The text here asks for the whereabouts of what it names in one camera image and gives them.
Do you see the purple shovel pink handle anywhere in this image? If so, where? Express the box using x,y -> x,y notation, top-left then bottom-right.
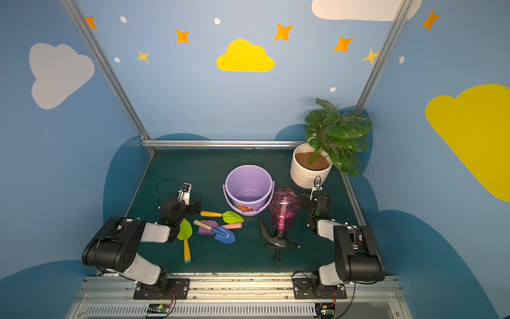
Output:
198,220 -> 243,236

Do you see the green round shovel yellow handle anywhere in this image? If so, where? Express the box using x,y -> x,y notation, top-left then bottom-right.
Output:
177,219 -> 193,264

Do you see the green trowel yellow handle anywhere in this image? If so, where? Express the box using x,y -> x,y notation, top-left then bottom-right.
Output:
200,211 -> 244,224

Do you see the blue shovel wooden handle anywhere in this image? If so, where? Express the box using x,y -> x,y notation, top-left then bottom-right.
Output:
193,219 -> 236,244

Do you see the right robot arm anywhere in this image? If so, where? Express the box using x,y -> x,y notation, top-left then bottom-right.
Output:
300,190 -> 386,299

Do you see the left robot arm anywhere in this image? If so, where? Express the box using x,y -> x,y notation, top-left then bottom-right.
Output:
82,191 -> 203,300

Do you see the white ribbed plant pot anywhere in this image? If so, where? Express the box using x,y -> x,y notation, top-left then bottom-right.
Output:
290,143 -> 333,190

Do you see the purple plastic bucket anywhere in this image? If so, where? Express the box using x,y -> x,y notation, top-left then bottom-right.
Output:
223,165 -> 275,217

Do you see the green artificial plant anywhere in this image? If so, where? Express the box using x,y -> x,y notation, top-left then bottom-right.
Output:
304,98 -> 373,177

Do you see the left controller board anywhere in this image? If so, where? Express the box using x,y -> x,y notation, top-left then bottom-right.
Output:
146,303 -> 172,316

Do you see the controller board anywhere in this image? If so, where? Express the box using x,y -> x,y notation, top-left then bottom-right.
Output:
146,303 -> 172,316
315,303 -> 336,319

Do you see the right controller board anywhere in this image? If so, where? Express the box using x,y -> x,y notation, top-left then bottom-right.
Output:
315,303 -> 336,319

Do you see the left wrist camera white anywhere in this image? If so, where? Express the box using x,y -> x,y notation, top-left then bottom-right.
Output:
178,183 -> 192,205

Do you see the aluminium back rail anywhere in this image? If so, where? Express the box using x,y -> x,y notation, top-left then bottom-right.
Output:
142,140 -> 305,148

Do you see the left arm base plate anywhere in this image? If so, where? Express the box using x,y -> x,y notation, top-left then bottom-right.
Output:
133,277 -> 191,300

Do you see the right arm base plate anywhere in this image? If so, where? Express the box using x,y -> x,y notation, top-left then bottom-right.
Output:
292,278 -> 347,300

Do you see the aluminium rail frame front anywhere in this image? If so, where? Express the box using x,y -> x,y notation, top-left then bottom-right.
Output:
67,272 -> 412,318

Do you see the right aluminium post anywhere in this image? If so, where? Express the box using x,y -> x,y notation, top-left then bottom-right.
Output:
354,0 -> 413,113

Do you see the aluminium post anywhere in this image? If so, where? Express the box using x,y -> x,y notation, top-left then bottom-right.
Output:
354,0 -> 413,113
61,0 -> 151,146

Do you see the left aluminium post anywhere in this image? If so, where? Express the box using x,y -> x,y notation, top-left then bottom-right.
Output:
61,0 -> 151,146

